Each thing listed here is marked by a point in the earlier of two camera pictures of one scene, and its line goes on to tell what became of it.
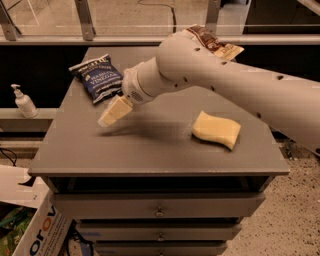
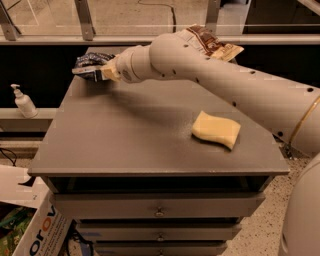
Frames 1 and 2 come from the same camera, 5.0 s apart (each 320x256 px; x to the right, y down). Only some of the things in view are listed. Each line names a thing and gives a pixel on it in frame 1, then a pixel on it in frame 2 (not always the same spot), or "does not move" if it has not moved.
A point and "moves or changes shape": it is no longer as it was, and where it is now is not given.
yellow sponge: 216,129 does not move
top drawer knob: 160,213 does not move
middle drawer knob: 160,238 does not move
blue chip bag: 101,78 moves or changes shape
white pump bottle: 25,104 does not move
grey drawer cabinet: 172,176 does not move
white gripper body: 131,88 to 124,67
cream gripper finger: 117,110 to 110,71
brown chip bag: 212,42 does not move
